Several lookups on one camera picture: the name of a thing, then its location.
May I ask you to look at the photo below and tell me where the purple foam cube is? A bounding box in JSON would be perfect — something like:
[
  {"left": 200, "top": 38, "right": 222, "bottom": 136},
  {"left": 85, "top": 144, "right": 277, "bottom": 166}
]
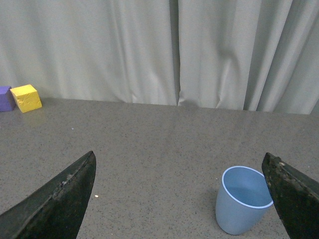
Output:
[{"left": 0, "top": 86, "right": 16, "bottom": 112}]

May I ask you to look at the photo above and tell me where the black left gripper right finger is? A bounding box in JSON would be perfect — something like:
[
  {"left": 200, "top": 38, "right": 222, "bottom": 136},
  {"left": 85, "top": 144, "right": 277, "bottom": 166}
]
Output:
[{"left": 262, "top": 152, "right": 319, "bottom": 239}]

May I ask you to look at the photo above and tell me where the pale green curtain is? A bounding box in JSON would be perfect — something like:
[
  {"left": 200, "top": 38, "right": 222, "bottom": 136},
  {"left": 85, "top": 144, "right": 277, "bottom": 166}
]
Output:
[{"left": 0, "top": 0, "right": 319, "bottom": 115}]

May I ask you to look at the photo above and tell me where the yellow foam cube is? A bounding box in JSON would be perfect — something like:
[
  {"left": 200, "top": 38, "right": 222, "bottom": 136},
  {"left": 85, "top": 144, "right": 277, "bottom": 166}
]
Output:
[{"left": 10, "top": 84, "right": 42, "bottom": 113}]

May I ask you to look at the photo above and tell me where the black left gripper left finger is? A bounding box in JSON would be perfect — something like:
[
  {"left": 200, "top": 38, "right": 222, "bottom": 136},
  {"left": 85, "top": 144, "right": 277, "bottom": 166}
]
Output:
[{"left": 0, "top": 151, "right": 96, "bottom": 239}]

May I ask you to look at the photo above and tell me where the light blue plastic cup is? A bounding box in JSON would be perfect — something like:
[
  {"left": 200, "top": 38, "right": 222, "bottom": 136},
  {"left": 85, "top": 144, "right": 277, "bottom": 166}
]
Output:
[{"left": 215, "top": 166, "right": 273, "bottom": 235}]

